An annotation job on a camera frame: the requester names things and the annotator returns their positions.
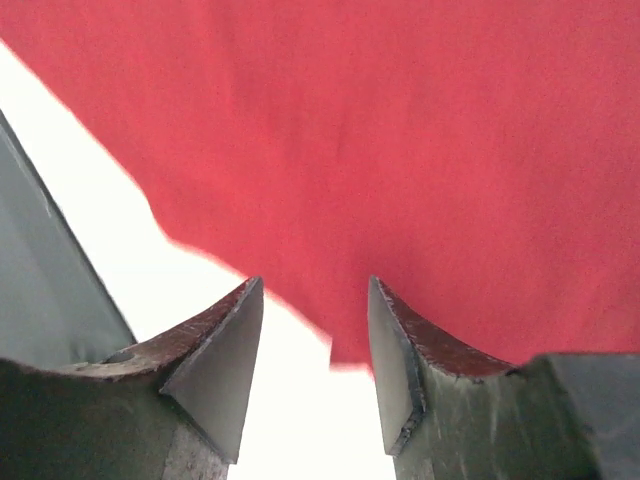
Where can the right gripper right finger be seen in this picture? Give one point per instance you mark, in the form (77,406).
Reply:
(450,411)

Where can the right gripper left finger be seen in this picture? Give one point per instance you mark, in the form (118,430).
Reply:
(172,407)

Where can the dark red t shirt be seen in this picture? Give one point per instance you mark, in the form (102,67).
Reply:
(481,157)

